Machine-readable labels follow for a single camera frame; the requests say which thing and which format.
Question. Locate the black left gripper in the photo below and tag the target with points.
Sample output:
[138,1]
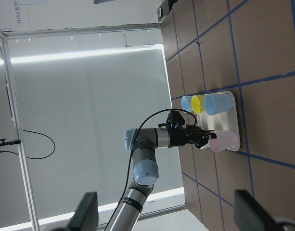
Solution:
[190,135]

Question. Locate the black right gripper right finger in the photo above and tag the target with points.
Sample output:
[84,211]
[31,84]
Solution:
[249,215]

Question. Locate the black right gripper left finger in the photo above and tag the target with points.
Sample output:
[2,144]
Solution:
[86,216]

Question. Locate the pink plastic cup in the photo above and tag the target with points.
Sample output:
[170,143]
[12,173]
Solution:
[226,139]

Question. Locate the yellow plastic cup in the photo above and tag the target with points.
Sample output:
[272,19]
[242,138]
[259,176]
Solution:
[198,104]

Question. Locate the light blue plastic cup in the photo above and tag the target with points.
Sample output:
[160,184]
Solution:
[186,103]

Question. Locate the cream rabbit tray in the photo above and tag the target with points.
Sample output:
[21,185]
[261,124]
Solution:
[224,121]

